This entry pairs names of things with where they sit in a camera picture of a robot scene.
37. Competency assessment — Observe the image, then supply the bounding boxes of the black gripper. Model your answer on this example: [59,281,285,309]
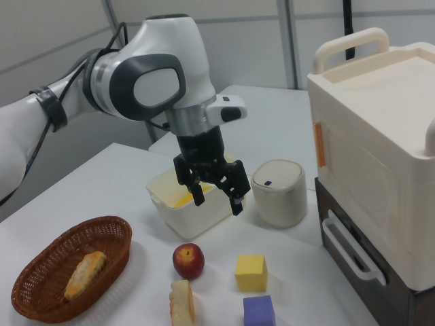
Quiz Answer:
[173,126,251,217]

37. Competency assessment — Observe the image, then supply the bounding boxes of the thick white bread piece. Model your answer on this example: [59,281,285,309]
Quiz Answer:
[169,279,196,326]

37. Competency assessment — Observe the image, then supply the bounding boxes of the bread loaf in basket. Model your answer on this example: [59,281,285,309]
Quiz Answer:
[63,250,107,302]

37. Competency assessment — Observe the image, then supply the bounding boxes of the brown wicker basket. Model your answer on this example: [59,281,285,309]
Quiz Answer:
[10,215,133,324]

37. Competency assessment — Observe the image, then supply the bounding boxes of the white square plastic container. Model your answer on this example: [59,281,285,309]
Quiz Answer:
[145,152,247,240]

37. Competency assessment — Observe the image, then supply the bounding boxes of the small cream trash bin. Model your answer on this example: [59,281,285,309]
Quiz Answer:
[250,159,309,230]

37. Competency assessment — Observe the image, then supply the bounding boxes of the red apple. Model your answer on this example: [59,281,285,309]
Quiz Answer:
[172,242,206,280]

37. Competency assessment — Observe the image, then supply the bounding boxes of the yellow foam cube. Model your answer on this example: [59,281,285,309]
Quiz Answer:
[234,253,269,293]

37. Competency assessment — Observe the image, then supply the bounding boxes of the purple foam cube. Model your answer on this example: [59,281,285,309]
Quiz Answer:
[242,295,275,326]

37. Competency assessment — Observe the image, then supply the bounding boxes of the large cream plastic cabinet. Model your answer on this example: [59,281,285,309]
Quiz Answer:
[307,27,435,291]

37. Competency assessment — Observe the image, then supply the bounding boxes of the dark brown drawer unit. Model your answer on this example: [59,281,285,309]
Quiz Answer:
[314,177,435,326]

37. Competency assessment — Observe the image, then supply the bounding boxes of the black pole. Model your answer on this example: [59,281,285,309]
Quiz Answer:
[340,0,356,61]

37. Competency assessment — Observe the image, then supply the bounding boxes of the orange cabinet door handle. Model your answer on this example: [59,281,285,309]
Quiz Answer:
[313,122,328,168]

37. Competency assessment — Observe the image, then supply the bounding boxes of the white drawer handle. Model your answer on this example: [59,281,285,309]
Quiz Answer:
[321,217,387,287]

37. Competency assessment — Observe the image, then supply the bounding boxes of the grey partition post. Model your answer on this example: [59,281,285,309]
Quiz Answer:
[277,0,305,91]

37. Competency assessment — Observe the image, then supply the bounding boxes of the grey cable strap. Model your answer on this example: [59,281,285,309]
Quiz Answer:
[29,86,69,132]

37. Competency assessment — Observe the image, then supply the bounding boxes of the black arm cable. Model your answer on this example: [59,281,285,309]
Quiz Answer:
[0,22,171,206]

